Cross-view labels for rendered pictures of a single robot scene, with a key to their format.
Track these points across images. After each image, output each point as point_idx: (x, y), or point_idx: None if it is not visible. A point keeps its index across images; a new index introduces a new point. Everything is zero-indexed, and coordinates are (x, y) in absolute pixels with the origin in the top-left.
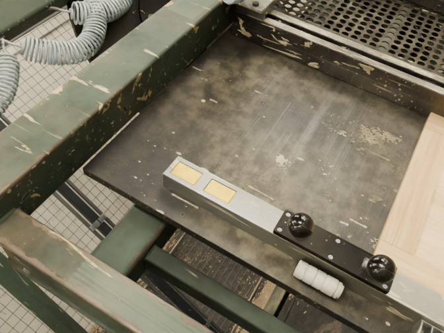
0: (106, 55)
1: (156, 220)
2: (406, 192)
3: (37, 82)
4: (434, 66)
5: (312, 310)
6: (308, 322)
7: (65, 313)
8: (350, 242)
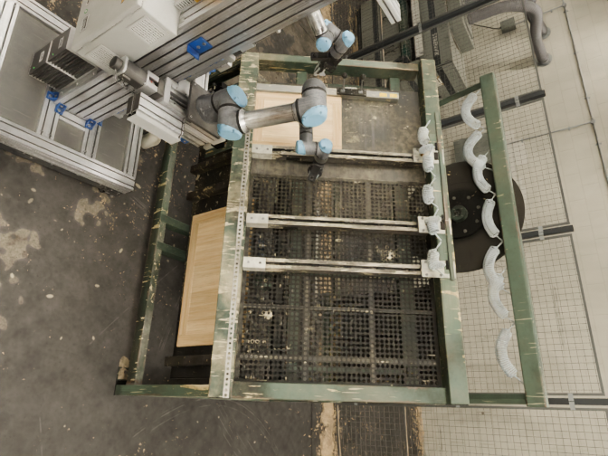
0: (437, 107)
1: None
2: (339, 119)
3: None
4: (346, 184)
5: (302, 291)
6: (301, 282)
7: None
8: (346, 103)
